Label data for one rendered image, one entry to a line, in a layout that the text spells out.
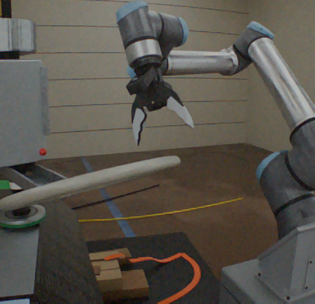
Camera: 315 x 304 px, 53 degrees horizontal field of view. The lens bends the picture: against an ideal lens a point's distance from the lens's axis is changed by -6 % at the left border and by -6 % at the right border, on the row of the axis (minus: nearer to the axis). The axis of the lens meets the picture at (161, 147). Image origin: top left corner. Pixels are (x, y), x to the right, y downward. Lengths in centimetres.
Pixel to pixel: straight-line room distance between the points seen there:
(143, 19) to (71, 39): 561
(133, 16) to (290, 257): 80
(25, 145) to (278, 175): 97
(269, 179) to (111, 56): 566
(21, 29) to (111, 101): 528
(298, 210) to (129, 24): 72
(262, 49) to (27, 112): 96
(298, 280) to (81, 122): 577
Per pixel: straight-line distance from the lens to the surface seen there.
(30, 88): 138
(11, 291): 114
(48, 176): 130
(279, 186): 109
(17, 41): 134
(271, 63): 127
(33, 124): 140
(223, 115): 755
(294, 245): 101
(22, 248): 138
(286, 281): 108
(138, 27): 86
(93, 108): 649
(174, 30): 94
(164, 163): 74
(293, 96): 116
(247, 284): 116
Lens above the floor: 151
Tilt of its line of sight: 12 degrees down
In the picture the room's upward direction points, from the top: straight up
